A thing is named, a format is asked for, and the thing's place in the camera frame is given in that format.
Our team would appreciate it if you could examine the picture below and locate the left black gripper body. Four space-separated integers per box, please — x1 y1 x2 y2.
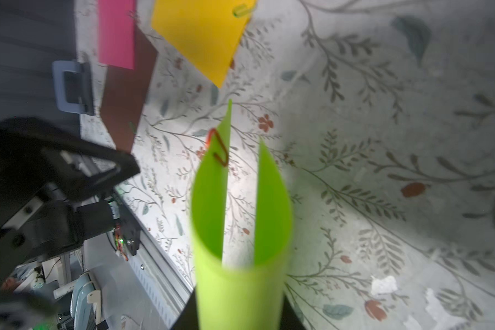
0 117 140 262

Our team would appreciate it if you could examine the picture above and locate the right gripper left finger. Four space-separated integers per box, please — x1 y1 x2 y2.
170 290 199 330

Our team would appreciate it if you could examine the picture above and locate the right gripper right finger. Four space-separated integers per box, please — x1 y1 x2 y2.
279 296 306 330

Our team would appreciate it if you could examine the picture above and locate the lime green paper sheet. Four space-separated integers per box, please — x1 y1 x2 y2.
190 111 294 329

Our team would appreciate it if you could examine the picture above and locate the red paperclip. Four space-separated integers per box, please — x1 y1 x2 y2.
206 128 230 168

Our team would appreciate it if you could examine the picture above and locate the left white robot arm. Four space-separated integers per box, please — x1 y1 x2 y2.
0 117 140 304

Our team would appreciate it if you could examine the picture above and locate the brown paper sheet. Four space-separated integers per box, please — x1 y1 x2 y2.
100 27 157 152

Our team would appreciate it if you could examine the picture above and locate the magenta paper sheet left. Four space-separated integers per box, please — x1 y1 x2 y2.
98 0 135 70

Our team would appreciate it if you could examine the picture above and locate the yellow paper sheet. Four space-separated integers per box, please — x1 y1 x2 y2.
151 0 257 88

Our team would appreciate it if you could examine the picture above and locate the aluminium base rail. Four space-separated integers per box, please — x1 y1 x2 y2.
107 191 191 329

